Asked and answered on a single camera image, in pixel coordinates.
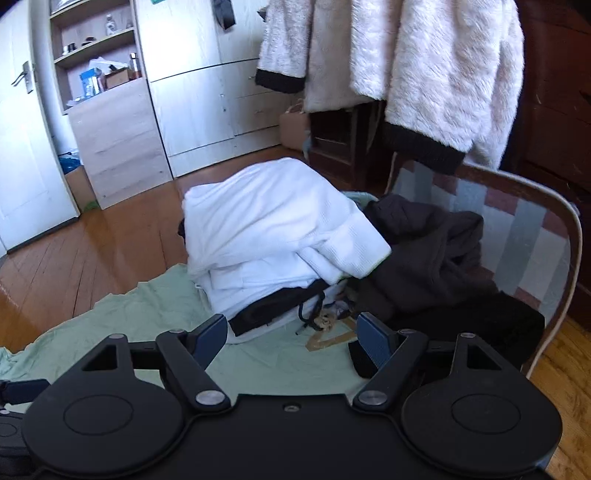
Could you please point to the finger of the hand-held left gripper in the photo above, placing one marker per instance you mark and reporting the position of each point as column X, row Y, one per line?
column 23, row 390

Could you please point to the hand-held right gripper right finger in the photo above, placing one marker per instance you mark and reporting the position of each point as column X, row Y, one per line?
column 371, row 341

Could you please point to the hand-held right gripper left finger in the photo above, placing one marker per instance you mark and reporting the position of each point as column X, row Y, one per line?
column 214, row 332

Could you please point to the cream waffle garment green trim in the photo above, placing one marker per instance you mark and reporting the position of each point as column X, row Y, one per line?
column 268, row 207

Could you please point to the white printed t-shirt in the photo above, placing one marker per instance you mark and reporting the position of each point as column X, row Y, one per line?
column 330, row 318

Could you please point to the pale green sheet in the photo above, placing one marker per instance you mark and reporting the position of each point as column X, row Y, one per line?
column 152, row 314

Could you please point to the dark brown garment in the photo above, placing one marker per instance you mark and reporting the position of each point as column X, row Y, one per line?
column 415, row 258

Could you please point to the black crumpled garment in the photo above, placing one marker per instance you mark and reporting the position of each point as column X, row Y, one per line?
column 485, row 327

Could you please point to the small green object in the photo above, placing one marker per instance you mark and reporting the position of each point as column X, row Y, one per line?
column 91, row 206

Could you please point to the patterned checked rug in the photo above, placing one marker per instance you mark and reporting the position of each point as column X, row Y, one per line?
column 531, row 240

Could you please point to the open cardboard box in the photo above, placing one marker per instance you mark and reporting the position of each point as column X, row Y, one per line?
column 81, row 187

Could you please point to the dark wooden chair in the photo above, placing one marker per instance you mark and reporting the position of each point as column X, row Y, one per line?
column 332, row 138

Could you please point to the brown paper bag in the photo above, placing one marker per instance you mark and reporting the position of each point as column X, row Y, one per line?
column 293, row 129

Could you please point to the blue plastic bag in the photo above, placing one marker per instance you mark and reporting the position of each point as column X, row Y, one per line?
column 69, row 164

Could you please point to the white door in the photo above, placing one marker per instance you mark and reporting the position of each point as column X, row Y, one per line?
column 27, row 161

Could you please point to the white cabinet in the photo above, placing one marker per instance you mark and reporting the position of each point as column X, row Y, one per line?
column 194, row 92

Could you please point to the small brown box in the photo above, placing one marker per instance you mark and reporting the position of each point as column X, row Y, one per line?
column 119, row 78

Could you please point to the dark wood furniture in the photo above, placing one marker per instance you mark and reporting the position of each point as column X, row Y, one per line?
column 554, row 138

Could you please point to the blue package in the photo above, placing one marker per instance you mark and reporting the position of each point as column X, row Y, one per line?
column 91, row 83

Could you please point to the metal bottle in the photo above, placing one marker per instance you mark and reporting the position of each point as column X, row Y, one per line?
column 134, row 64

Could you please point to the beige towel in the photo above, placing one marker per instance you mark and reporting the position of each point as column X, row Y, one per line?
column 415, row 60

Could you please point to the white plastic bag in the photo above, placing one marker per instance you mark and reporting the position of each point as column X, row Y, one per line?
column 104, row 64

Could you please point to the black hanging bag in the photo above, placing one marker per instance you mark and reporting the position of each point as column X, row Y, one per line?
column 224, row 14

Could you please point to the glass bottle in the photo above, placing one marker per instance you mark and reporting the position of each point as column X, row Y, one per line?
column 110, row 25

